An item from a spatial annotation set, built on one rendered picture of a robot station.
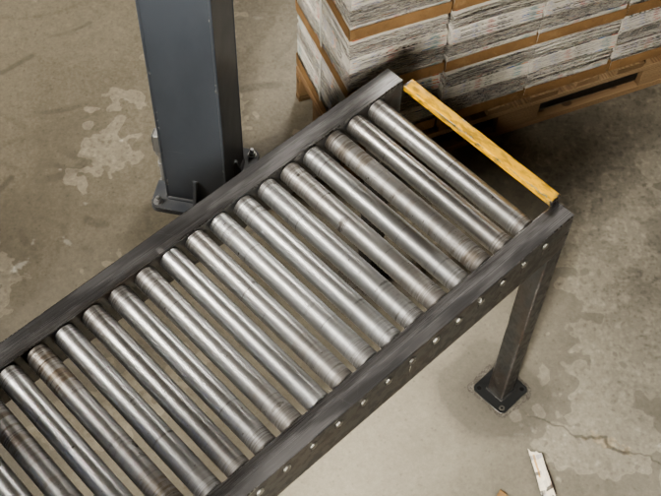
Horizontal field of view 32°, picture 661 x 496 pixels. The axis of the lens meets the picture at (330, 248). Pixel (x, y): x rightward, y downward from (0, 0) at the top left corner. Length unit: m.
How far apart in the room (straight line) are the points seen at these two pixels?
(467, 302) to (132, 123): 1.61
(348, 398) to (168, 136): 1.22
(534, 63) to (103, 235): 1.33
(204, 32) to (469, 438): 1.22
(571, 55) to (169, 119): 1.19
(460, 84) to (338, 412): 1.40
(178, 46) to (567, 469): 1.44
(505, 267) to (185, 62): 1.02
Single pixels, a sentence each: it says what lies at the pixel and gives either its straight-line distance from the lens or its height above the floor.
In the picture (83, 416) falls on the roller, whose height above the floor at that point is 0.79.
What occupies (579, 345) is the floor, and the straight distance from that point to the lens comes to 3.18.
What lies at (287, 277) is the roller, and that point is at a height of 0.80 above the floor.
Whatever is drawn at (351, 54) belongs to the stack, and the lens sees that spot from 2.96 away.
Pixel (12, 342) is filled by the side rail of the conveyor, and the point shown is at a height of 0.80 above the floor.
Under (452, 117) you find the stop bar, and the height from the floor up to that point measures 0.82.
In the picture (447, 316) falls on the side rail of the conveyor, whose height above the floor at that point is 0.80.
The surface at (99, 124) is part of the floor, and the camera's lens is 3.58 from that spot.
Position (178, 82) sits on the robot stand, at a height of 0.54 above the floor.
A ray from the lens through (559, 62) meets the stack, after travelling 3.42.
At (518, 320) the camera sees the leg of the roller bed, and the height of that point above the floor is 0.40.
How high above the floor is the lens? 2.72
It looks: 56 degrees down
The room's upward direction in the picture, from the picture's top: 2 degrees clockwise
